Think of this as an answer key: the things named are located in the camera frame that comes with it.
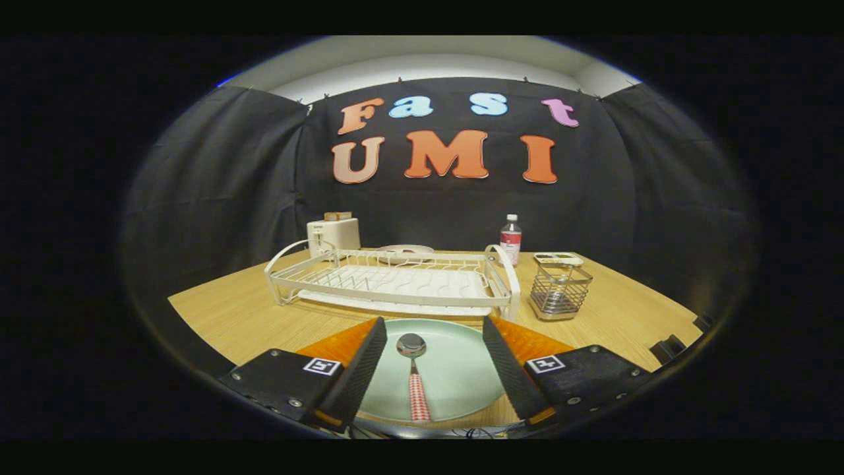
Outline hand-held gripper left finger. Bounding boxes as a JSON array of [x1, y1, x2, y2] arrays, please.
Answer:
[[219, 317, 388, 433]]

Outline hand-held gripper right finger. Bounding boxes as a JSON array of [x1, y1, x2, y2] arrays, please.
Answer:
[[482, 315, 653, 429]]

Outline mint green plate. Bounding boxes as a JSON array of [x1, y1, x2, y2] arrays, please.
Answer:
[[358, 319, 507, 423]]

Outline spoon with red checked handle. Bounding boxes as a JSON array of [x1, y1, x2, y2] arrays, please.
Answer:
[[396, 333, 431, 423]]

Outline white wire dish rack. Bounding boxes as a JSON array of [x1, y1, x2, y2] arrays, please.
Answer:
[[264, 239, 522, 323]]

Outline metal wire basket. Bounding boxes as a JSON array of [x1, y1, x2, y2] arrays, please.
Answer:
[[529, 262, 593, 322]]

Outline small white dish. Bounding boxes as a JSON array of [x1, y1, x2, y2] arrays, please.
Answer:
[[377, 245, 435, 265]]

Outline white ribbed drip tray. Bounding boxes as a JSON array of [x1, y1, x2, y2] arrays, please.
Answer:
[[297, 264, 494, 316]]

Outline clear bottle with red label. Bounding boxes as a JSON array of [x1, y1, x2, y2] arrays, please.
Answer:
[[500, 214, 522, 267]]

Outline white toaster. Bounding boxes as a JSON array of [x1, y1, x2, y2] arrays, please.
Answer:
[[307, 218, 361, 259]]

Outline black backdrop cloth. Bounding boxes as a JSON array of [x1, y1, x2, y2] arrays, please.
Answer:
[[122, 76, 759, 317]]

